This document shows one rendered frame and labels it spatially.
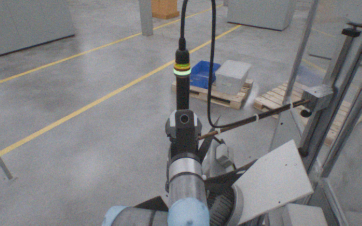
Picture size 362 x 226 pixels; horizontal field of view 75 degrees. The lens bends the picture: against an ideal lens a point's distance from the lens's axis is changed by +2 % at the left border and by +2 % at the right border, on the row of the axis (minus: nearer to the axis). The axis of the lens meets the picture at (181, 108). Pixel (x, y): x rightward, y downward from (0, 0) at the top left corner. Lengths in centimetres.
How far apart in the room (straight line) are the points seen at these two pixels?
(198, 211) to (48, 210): 233
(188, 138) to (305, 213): 94
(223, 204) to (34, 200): 214
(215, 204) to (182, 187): 57
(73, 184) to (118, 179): 46
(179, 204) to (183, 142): 15
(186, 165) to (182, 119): 10
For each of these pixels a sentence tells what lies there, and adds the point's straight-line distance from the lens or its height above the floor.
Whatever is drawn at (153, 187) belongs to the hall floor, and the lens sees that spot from 256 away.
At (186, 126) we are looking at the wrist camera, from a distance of 54.
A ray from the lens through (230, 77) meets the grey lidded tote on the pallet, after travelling 356.
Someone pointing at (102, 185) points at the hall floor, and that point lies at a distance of 268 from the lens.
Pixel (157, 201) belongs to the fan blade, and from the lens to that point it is 114.
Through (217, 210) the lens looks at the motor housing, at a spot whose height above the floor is 115.
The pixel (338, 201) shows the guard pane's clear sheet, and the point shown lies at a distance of 142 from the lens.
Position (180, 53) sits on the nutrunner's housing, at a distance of 57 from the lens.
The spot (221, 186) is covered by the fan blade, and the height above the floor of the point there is 142.
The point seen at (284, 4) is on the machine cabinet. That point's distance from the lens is 766.
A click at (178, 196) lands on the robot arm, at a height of 165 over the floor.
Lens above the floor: 203
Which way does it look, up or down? 34 degrees down
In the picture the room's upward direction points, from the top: straight up
